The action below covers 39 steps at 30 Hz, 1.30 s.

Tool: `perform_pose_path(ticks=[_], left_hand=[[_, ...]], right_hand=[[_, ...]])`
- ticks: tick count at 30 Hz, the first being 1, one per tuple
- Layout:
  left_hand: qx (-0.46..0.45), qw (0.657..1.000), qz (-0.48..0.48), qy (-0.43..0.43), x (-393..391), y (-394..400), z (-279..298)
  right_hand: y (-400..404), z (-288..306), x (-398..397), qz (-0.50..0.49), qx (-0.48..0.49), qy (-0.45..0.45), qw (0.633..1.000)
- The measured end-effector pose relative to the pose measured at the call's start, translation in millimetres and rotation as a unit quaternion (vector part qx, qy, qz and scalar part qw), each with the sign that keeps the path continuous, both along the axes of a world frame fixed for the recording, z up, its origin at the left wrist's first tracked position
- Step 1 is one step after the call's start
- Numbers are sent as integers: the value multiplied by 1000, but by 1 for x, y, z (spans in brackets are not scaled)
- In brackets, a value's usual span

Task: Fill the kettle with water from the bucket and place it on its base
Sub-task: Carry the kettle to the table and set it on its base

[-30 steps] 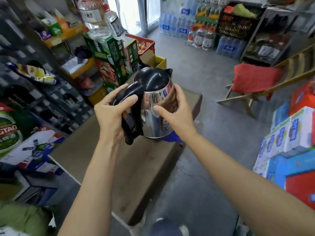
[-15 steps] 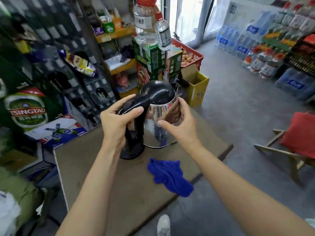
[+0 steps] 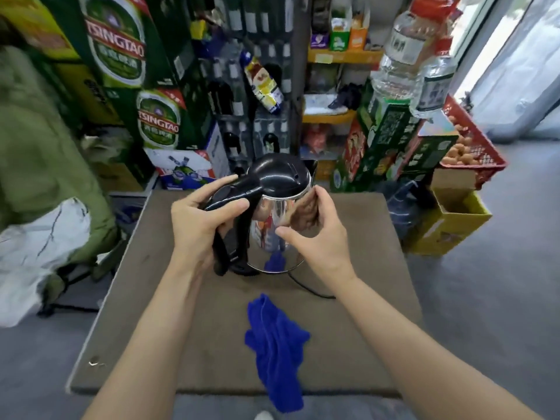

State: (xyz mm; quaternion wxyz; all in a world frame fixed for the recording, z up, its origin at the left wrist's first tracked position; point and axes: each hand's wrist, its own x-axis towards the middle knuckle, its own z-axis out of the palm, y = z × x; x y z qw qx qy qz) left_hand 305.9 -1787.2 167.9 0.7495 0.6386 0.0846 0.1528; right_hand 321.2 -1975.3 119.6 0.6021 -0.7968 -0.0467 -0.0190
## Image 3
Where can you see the white sneaker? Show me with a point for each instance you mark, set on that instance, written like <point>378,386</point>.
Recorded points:
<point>263,416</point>

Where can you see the stack of green printed cartons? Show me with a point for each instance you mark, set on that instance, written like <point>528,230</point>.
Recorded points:
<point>385,139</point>

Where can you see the yellow cardboard box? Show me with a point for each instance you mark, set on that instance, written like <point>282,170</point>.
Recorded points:
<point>450,227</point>

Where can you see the green folding chair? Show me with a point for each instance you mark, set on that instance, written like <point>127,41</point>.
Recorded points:
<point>39,161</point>

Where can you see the yellow and black carton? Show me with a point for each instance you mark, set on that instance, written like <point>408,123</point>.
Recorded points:
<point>87,96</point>

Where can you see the person's right hand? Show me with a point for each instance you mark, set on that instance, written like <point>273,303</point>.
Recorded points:
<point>328,253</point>

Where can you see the blue cloth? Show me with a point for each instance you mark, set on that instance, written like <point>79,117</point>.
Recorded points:
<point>275,345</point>

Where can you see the small green beer carton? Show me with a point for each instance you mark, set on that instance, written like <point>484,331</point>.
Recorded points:
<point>162,120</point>

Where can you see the person's left forearm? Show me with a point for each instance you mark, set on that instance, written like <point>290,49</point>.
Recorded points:
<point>148,354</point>

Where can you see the brown table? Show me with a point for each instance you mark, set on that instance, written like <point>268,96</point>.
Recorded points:
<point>350,345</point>

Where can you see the white crumpled cloth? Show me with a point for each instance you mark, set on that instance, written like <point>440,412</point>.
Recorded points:
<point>35,258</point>

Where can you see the large green beer carton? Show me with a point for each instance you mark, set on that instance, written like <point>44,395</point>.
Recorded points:
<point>113,43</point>

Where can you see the red plastic crate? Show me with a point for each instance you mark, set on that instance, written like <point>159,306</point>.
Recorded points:
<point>481,139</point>

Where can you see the yellow carton with red print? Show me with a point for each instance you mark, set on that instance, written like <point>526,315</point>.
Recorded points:
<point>30,26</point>

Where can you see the clear plastic door curtain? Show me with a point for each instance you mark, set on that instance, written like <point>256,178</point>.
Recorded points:
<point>516,74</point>

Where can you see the blue and white beer carton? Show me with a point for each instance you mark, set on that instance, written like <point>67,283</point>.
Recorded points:
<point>188,170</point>

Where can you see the stack of wrapped beer bottles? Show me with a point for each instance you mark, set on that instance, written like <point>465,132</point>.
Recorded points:
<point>262,17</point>

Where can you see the pile of brown eggs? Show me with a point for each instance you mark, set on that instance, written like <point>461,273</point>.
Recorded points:
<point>459,155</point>

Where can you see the orange shelf unit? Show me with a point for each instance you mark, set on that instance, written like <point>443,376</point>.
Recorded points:
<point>341,56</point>

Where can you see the clear liquor jug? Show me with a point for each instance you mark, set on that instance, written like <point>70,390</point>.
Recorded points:
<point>435,87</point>
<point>402,52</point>

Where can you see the person's right forearm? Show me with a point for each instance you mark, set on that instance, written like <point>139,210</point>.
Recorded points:
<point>428,358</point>

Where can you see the person's left hand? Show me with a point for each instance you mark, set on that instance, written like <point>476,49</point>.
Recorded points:
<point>192,231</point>

